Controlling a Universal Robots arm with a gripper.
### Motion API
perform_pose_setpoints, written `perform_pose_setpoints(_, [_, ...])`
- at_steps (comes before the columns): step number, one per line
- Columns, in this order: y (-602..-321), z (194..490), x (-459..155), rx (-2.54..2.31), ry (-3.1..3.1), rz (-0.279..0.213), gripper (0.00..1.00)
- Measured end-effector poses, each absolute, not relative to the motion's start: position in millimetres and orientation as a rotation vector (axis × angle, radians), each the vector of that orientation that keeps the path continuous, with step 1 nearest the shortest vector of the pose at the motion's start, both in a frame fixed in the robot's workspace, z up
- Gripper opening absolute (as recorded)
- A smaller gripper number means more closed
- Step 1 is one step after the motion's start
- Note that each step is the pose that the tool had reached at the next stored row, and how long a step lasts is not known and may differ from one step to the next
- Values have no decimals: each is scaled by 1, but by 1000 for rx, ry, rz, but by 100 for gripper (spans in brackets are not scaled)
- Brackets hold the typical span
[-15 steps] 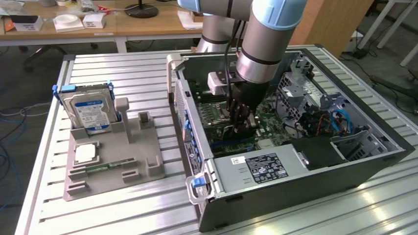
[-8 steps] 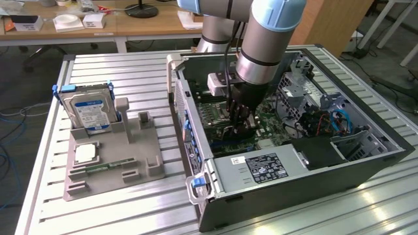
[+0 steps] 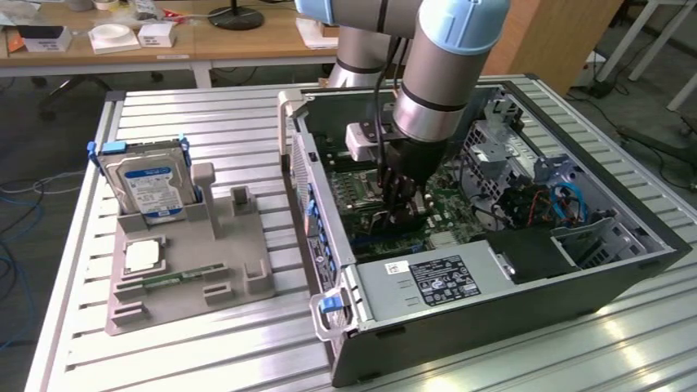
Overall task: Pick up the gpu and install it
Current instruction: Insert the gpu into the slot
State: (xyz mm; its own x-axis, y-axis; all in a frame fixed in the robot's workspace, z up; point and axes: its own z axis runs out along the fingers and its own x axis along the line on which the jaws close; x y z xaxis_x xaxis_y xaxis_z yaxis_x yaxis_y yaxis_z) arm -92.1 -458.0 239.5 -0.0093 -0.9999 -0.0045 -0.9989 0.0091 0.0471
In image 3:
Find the green RAM stick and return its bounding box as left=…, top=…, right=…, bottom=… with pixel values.
left=142, top=265, right=224, bottom=290

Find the wooden cabinet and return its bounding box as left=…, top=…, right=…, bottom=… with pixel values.
left=479, top=0, right=625, bottom=97

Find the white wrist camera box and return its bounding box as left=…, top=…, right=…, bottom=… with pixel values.
left=344, top=121, right=387, bottom=163

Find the black round lamp base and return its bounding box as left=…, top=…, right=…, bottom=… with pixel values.
left=208, top=0, right=267, bottom=31

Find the green motherboard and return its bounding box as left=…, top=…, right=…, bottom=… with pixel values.
left=314, top=134, right=492, bottom=265

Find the white round container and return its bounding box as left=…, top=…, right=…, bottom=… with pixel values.
left=87, top=23, right=142, bottom=55

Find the silver chipset heat sink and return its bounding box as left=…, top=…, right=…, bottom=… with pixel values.
left=428, top=231, right=460, bottom=249

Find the white table frame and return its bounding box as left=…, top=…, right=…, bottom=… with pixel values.
left=596, top=0, right=697, bottom=111

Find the silver perforated drive cage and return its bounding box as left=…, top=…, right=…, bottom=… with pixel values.
left=462, top=96, right=545, bottom=193

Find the hard disk with blue caddy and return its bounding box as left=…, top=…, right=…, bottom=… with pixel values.
left=86, top=134, right=200, bottom=225

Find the black and white box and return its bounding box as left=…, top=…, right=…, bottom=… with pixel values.
left=15, top=24, right=74, bottom=53

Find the white paper stack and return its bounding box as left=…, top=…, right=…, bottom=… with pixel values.
left=295, top=18, right=340, bottom=51

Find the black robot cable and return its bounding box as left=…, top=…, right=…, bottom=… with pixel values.
left=372, top=35, right=408, bottom=205

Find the black open PC case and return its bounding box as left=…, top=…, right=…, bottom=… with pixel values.
left=278, top=79, right=695, bottom=389

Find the blue wire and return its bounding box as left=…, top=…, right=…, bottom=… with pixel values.
left=549, top=182, right=591, bottom=225

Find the wooden desk white frame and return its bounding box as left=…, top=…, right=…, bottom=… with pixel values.
left=0, top=0, right=492, bottom=89

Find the black plastic cover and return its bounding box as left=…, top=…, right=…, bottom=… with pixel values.
left=483, top=226, right=583, bottom=286

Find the grey disk bay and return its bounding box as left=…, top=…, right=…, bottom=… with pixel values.
left=549, top=216, right=647, bottom=270

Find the grey power supply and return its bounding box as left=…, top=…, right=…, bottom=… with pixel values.
left=352, top=239, right=517, bottom=323

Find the grey parts rack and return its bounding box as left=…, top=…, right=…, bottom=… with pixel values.
left=103, top=162, right=279, bottom=336

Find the white labelled box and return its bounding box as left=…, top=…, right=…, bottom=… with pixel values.
left=136, top=22, right=178, bottom=48

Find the black stand foot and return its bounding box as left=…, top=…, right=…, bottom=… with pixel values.
left=617, top=124, right=697, bottom=158

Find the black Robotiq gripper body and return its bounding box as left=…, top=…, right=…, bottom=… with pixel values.
left=379, top=137, right=444, bottom=188

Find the blue floor cable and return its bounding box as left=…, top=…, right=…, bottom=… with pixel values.
left=0, top=195, right=43, bottom=352

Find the white box red button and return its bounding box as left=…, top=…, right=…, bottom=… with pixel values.
left=579, top=60, right=601, bottom=89

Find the CPU socket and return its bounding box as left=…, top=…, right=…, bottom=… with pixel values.
left=356, top=169, right=383, bottom=201

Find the graphics card with black cooler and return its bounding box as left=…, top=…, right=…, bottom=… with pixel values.
left=351, top=203, right=432, bottom=244

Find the black office chair base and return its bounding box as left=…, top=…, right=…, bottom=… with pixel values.
left=32, top=72, right=164, bottom=122

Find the silver CPU chip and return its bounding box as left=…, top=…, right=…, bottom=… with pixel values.
left=123, top=241, right=164, bottom=273

